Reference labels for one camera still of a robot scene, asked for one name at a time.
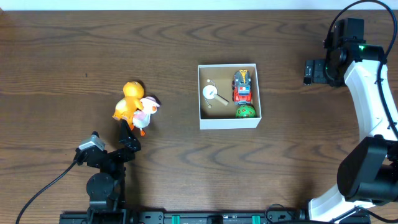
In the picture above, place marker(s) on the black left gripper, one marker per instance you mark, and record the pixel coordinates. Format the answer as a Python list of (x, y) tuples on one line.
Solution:
[(123, 150)]

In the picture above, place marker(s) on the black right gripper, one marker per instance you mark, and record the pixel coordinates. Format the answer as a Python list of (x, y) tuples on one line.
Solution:
[(318, 65)]

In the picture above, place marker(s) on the orange dinosaur toy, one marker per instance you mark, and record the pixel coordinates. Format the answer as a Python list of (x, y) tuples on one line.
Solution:
[(126, 107)]

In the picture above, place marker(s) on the wooden rattle drum toy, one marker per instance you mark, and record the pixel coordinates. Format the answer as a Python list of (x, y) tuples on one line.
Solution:
[(210, 92)]

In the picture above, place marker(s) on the red grey toy truck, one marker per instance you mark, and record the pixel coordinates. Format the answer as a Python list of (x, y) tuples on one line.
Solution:
[(241, 87)]

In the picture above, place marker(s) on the green patterned ball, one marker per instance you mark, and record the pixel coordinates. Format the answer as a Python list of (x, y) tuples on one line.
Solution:
[(245, 111)]

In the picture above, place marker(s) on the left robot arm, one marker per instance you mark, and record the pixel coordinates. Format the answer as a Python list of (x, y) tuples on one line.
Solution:
[(106, 188)]

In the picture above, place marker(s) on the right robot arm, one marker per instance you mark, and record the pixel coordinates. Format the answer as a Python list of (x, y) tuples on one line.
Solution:
[(367, 177)]

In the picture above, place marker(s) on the white pink duck toy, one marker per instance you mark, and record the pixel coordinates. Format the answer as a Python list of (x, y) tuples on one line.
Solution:
[(141, 118)]

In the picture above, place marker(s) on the white cardboard box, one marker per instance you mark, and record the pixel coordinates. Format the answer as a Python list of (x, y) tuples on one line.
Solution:
[(221, 116)]

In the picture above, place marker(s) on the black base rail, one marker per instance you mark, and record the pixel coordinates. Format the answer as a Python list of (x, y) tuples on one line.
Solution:
[(274, 215)]

